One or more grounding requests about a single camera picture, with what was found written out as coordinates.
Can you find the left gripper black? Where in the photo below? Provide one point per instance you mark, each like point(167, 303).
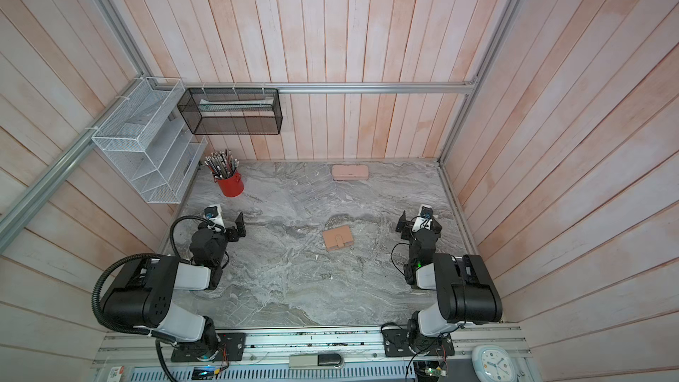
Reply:
point(233, 229)

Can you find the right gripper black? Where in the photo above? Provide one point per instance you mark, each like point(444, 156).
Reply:
point(403, 226)

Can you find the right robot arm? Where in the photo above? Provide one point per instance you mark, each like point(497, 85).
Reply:
point(465, 292)

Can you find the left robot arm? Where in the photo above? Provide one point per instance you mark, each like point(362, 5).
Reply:
point(135, 294)

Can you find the red pen cup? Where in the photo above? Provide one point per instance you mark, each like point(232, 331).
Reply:
point(231, 187)

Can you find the grey black handheld device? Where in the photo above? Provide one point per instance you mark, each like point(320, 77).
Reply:
point(316, 361)

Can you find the white analog clock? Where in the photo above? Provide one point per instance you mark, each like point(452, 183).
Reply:
point(493, 364)

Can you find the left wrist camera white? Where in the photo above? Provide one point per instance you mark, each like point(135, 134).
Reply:
point(214, 215)

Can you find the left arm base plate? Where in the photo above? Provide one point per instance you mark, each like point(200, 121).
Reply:
point(222, 346)

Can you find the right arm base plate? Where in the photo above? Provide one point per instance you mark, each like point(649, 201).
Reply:
point(401, 342)

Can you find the black mesh wall basket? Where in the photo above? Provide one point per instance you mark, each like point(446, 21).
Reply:
point(232, 111)

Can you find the white wire mesh shelf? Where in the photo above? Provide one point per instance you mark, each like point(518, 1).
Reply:
point(149, 142)

